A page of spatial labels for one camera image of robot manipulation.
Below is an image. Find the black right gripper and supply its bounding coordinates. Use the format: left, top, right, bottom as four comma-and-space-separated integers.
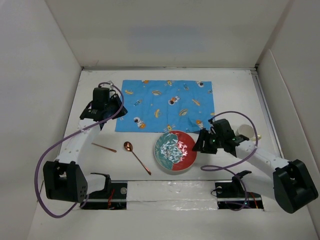
191, 129, 224, 155

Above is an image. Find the pale yellow paper cup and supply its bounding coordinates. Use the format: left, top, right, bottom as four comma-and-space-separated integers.
235, 124, 262, 142

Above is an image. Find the blue patterned cloth napkin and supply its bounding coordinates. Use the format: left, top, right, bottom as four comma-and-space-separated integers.
115, 79, 215, 133

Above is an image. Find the copper spoon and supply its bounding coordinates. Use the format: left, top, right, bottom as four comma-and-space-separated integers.
123, 141, 152, 176

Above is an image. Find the red and teal plate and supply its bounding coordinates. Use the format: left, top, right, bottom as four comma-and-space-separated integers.
153, 130, 197, 173

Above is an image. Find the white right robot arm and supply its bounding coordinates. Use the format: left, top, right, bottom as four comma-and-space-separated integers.
192, 119, 319, 214

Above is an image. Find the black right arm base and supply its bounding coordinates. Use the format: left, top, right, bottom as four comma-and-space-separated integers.
211, 170, 264, 211

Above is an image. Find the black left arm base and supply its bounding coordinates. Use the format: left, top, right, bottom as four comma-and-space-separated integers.
81, 181, 128, 210

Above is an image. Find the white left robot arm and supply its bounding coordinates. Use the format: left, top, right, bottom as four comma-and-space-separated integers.
43, 81, 128, 203

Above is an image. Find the copper fork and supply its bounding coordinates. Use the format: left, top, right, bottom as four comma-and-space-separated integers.
91, 143, 117, 153

